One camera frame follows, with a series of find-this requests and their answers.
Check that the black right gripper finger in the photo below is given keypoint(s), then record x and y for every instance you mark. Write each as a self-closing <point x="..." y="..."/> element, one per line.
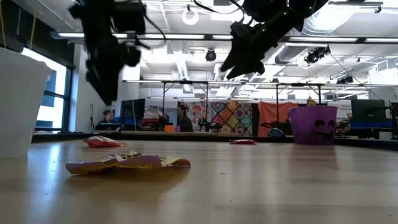
<point x="242" y="70"/>
<point x="231" y="62"/>

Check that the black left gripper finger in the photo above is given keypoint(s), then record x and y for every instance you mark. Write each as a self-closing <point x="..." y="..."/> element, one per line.
<point x="111" y="87"/>
<point x="100" y="88"/>

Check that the red Skittles packet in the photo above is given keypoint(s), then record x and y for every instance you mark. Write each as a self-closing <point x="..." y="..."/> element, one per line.
<point x="102" y="142"/>
<point x="243" y="142"/>

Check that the yellow Sour Patch bag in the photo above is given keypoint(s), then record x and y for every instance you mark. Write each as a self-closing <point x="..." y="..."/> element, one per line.
<point x="124" y="163"/>

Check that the white plastic bucket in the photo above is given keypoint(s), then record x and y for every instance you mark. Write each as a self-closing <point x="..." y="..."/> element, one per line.
<point x="18" y="102"/>

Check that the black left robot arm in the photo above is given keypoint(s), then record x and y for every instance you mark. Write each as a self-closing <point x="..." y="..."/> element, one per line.
<point x="127" y="15"/>

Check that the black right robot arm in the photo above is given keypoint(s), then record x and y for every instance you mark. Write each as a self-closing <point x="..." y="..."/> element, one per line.
<point x="295" y="12"/>

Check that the person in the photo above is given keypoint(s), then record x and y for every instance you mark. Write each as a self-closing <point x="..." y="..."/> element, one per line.
<point x="105" y="117"/>
<point x="185" y="119"/>

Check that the black computer monitor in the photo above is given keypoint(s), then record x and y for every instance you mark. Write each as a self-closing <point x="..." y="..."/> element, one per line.
<point x="132" y="110"/>
<point x="368" y="109"/>

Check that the large window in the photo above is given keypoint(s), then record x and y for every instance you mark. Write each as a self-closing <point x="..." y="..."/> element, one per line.
<point x="60" y="93"/>

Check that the colourful patchwork quilt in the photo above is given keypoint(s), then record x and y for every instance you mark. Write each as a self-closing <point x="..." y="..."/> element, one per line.
<point x="231" y="118"/>

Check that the ceiling light track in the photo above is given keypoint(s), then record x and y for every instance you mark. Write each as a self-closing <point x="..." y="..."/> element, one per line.
<point x="186" y="36"/>

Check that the orange hanging cloth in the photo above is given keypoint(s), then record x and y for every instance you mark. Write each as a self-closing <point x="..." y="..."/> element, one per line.
<point x="270" y="115"/>

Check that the black ceiling spotlight cluster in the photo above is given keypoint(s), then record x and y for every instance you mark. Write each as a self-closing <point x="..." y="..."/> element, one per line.
<point x="345" y="80"/>
<point x="317" y="55"/>

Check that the small orange container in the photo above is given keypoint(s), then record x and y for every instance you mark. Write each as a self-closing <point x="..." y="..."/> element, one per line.
<point x="169" y="128"/>

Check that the purple jack-o-lantern bucket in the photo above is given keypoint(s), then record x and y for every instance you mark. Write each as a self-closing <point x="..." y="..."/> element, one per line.
<point x="311" y="124"/>

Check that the blue workbench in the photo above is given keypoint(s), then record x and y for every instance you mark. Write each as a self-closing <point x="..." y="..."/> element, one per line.
<point x="371" y="124"/>

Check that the silver ceiling duct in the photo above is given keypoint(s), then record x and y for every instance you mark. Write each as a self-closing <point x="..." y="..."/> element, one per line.
<point x="289" y="54"/>

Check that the black metal frame rig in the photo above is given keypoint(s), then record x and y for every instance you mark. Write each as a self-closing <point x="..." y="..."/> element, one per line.
<point x="277" y="93"/>
<point x="163" y="102"/>

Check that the black table edge rail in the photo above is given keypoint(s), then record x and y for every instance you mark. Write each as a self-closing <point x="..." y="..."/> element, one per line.
<point x="171" y="136"/>

